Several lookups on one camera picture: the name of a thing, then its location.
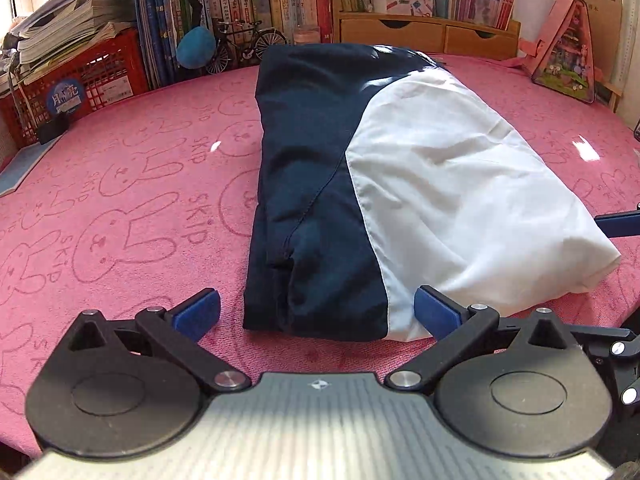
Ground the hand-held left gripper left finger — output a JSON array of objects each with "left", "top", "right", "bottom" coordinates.
[{"left": 55, "top": 287, "right": 252, "bottom": 392}]

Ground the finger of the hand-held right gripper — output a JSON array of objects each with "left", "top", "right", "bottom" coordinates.
[
  {"left": 567, "top": 324, "right": 640, "bottom": 408},
  {"left": 594, "top": 211, "right": 640, "bottom": 238}
]

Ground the wooden easel stand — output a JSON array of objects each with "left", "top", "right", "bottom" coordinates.
[{"left": 595, "top": 80, "right": 625, "bottom": 113}]

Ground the pink triangular toy house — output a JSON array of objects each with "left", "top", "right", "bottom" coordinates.
[{"left": 517, "top": 0, "right": 596, "bottom": 105}]

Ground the pale blue notebook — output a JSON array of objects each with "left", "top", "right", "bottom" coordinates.
[{"left": 0, "top": 132, "right": 63, "bottom": 197}]

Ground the red plastic crate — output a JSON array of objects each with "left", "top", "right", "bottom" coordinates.
[{"left": 0, "top": 27, "right": 151, "bottom": 151}]

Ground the wooden drawer organizer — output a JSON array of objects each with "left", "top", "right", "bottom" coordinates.
[{"left": 334, "top": 7, "right": 521, "bottom": 61}]

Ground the small black box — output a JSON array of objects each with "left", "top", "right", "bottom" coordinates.
[{"left": 36, "top": 114, "right": 71, "bottom": 143}]

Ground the navy and white jacket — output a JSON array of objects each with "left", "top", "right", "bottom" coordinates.
[{"left": 242, "top": 42, "right": 622, "bottom": 343}]

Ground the brown clipboard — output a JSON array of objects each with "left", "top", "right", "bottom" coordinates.
[{"left": 562, "top": 0, "right": 623, "bottom": 86}]

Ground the round blue plush ball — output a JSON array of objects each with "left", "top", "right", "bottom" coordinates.
[{"left": 176, "top": 27, "right": 215, "bottom": 68}]

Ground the black miniature bicycle model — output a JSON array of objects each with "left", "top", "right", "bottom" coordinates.
[{"left": 205, "top": 19, "right": 288, "bottom": 75}]

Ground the stack of papers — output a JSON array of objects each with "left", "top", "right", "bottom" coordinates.
[{"left": 0, "top": 0, "right": 138, "bottom": 86}]

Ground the pink rabbit-print blanket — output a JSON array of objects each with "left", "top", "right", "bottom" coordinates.
[{"left": 0, "top": 52, "right": 640, "bottom": 461}]

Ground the white paper sheet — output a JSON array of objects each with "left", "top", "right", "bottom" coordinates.
[{"left": 514, "top": 0, "right": 558, "bottom": 43}]

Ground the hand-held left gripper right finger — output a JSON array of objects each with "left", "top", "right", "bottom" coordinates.
[{"left": 385, "top": 285, "right": 581, "bottom": 392}]

